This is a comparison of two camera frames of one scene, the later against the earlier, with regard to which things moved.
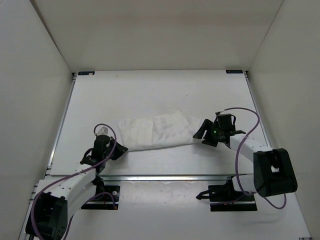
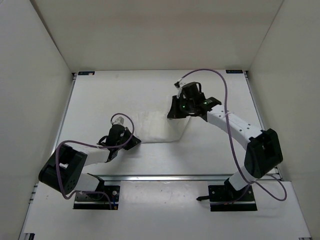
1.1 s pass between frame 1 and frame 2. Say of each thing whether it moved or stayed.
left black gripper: moved
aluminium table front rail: stayed
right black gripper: moved
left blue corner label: stayed
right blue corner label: stayed
